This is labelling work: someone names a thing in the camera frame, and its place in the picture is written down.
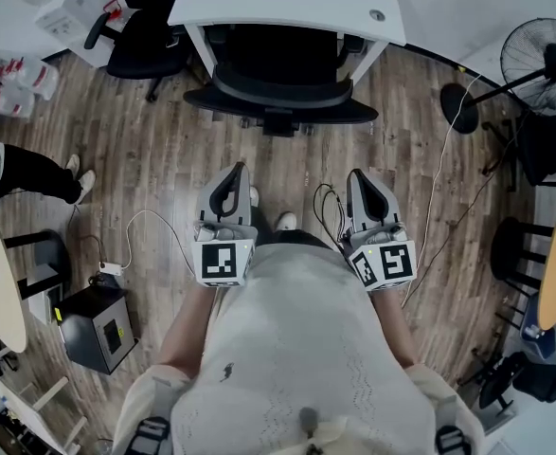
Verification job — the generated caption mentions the person's black trousers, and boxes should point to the person's black trousers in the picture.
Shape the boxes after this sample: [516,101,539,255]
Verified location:
[251,206,340,253]

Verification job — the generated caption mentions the grey box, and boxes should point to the grey box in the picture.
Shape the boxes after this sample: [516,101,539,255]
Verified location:
[25,263,64,326]

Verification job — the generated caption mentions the thin white cable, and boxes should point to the thin white cable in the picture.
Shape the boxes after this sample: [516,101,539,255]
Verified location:
[124,209,197,277]

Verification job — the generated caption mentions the group of clear water jugs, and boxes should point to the group of clear water jugs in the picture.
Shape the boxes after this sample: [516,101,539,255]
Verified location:
[0,50,61,120]

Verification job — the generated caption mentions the black stool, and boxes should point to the black stool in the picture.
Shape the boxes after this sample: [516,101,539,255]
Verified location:
[489,215,556,298]
[2,228,73,302]

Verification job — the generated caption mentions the white wooden rack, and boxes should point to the white wooden rack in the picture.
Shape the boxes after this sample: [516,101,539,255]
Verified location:
[0,353,89,455]

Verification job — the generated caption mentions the black mesh office chair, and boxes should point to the black mesh office chair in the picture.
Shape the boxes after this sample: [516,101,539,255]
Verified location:
[182,24,380,137]

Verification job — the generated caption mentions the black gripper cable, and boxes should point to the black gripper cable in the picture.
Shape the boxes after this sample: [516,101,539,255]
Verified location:
[312,182,350,250]

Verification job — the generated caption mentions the white fan cable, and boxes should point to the white fan cable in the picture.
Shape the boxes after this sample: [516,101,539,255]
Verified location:
[400,72,483,310]

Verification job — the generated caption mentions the black shoulder strap buckle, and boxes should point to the black shoulder strap buckle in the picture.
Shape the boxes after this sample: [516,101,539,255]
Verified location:
[124,414,172,455]
[434,424,473,455]

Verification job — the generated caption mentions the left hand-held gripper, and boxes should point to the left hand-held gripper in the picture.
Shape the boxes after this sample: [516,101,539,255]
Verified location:
[190,161,259,289]

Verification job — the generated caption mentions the thin black cable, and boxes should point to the thin black cable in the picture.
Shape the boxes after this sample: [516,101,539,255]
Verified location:
[66,204,111,286]

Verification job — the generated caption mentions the black highback office chair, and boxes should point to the black highback office chair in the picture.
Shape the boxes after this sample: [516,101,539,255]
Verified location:
[481,106,556,194]
[83,0,193,103]

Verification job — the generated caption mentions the black pedestal fan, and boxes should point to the black pedestal fan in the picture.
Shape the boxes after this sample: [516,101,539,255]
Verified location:
[439,16,556,137]

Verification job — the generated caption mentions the blue plastic container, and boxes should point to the blue plastic container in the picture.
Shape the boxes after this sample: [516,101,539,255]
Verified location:
[518,296,556,360]

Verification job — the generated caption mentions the white table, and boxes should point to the white table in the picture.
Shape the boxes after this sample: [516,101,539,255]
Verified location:
[483,372,556,455]

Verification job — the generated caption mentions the person's left forearm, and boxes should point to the person's left forearm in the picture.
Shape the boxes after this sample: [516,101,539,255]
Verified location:
[156,282,220,369]

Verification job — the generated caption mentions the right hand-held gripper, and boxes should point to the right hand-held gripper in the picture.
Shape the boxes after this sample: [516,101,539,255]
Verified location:
[341,167,419,293]

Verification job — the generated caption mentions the black metal box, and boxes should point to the black metal box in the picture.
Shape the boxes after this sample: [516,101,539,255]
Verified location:
[53,284,140,376]

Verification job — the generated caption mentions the person's white knit top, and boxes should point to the person's white knit top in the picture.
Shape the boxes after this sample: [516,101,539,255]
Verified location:
[111,243,487,455]

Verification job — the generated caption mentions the black swivel chair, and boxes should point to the black swivel chair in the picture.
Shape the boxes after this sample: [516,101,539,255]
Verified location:
[459,348,556,419]

